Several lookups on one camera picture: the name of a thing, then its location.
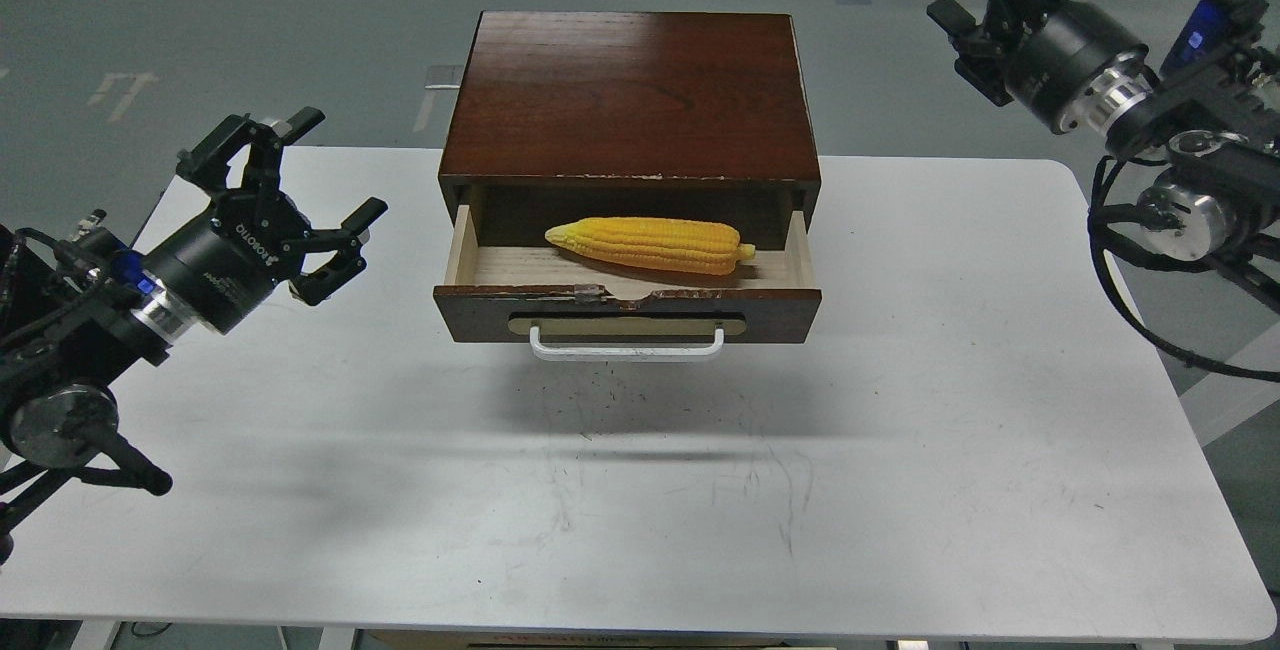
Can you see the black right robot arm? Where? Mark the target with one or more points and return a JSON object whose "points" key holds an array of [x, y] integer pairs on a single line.
{"points": [[1197, 116]]}

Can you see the dark wooden cabinet box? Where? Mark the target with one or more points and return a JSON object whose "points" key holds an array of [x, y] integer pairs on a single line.
{"points": [[617, 99]]}

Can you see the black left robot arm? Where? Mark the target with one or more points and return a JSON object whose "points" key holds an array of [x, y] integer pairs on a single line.
{"points": [[80, 310]]}

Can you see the yellow corn cob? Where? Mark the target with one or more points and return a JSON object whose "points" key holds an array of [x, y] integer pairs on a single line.
{"points": [[659, 244]]}

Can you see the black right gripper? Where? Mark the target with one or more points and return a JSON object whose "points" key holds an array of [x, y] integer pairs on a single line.
{"points": [[1066, 61]]}

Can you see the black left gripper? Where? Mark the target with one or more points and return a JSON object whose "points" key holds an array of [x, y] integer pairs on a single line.
{"points": [[226, 261]]}

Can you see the wooden drawer with white handle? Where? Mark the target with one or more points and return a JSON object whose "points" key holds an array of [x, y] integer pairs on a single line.
{"points": [[503, 278]]}

